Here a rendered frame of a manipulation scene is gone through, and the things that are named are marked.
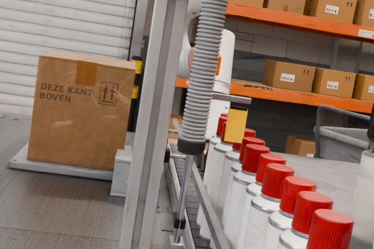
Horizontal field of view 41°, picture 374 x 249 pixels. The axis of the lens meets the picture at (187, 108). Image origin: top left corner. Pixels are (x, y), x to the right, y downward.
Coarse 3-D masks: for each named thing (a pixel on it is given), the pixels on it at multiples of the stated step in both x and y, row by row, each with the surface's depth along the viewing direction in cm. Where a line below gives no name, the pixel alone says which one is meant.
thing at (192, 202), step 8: (176, 144) 162; (176, 152) 150; (176, 160) 140; (184, 160) 142; (176, 168) 131; (200, 176) 127; (192, 184) 119; (192, 192) 113; (192, 200) 107; (192, 208) 102; (192, 216) 97; (192, 224) 93; (192, 232) 89; (200, 240) 86; (200, 248) 82; (208, 248) 83
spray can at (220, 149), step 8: (224, 128) 85; (216, 144) 86; (224, 144) 85; (232, 144) 84; (216, 152) 85; (224, 152) 84; (216, 160) 84; (216, 168) 84; (216, 176) 84; (208, 184) 86; (216, 184) 84; (208, 192) 86; (216, 192) 85; (216, 200) 85; (200, 232) 87; (208, 232) 86; (208, 240) 86
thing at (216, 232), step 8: (176, 120) 158; (176, 128) 144; (192, 168) 100; (192, 176) 98; (200, 184) 90; (200, 192) 85; (200, 200) 84; (208, 200) 82; (208, 208) 77; (208, 216) 75; (208, 224) 74; (216, 224) 71; (216, 232) 68; (216, 240) 66; (224, 240) 66; (216, 248) 66; (224, 248) 63
